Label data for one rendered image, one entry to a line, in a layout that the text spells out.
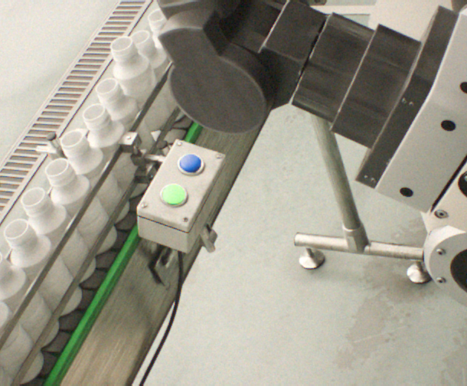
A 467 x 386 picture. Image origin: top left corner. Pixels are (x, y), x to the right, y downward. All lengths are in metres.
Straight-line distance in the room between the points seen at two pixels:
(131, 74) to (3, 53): 2.57
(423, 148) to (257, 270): 2.06
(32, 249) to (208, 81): 0.70
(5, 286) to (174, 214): 0.24
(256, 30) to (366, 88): 0.09
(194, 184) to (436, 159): 0.72
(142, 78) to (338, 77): 0.87
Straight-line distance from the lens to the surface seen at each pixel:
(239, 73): 0.66
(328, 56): 0.67
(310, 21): 0.69
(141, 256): 1.50
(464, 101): 0.63
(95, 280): 1.44
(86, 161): 1.43
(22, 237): 1.32
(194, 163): 1.36
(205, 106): 0.70
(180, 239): 1.34
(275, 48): 0.66
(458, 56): 0.66
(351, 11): 1.87
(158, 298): 1.56
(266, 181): 2.94
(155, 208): 1.33
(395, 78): 0.66
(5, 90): 3.84
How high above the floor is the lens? 1.99
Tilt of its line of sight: 43 degrees down
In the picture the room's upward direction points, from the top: 23 degrees counter-clockwise
